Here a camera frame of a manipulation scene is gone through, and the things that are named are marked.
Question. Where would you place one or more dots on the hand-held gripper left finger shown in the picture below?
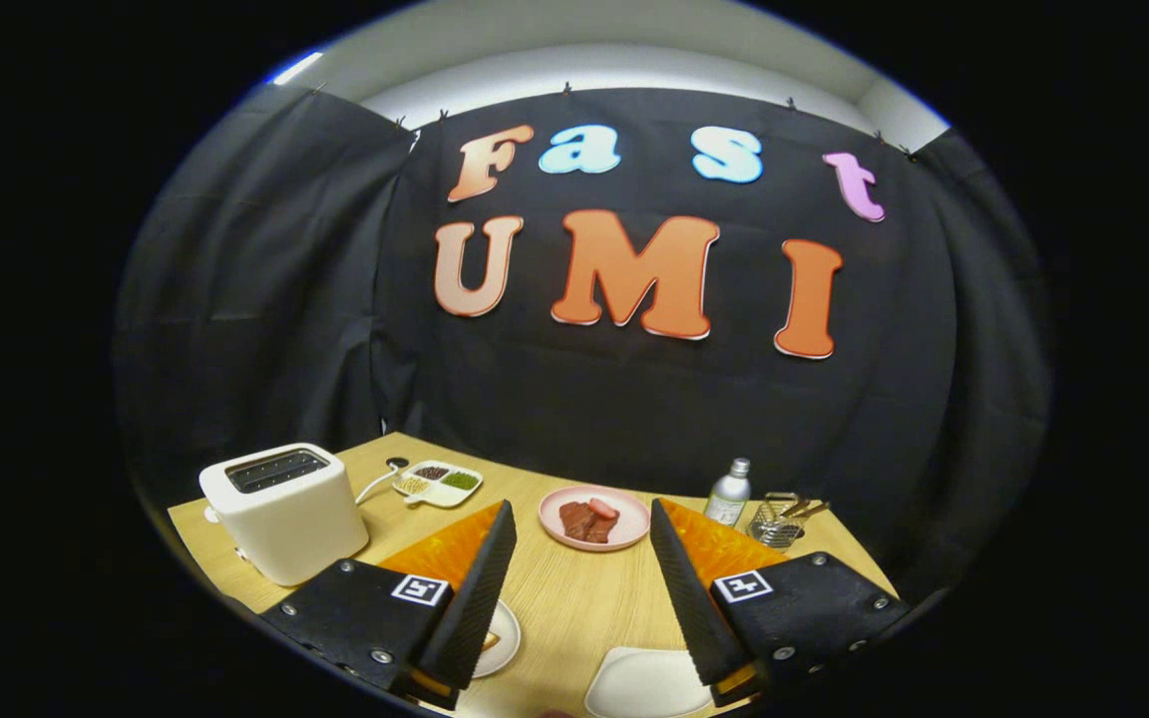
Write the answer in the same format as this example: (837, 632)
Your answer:
(480, 598)

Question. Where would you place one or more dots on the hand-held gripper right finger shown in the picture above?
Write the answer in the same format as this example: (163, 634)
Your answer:
(689, 598)

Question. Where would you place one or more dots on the white bread slice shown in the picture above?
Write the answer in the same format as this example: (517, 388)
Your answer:
(491, 640)

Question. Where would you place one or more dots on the round white plate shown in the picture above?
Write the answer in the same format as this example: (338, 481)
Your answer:
(507, 643)

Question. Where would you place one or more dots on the pink plate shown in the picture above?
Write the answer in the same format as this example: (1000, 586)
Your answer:
(634, 524)

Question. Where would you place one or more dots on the white curved dish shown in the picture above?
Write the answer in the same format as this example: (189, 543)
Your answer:
(644, 683)

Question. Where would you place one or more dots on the green label bottle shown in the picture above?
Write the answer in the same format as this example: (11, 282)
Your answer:
(727, 499)

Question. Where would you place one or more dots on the white divided bean dish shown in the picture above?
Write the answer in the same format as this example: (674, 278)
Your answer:
(445, 496)

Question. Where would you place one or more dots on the dark red meat slice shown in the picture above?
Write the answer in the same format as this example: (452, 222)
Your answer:
(579, 524)

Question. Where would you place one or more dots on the red sausage piece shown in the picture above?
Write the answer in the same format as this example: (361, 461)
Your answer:
(602, 508)

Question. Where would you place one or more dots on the brown wooden stick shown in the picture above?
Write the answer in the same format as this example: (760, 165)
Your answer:
(814, 511)
(796, 508)

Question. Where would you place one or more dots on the white toaster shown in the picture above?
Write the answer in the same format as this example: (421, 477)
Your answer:
(285, 529)

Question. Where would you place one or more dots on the ceiling light panel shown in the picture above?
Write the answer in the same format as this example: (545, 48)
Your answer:
(297, 68)

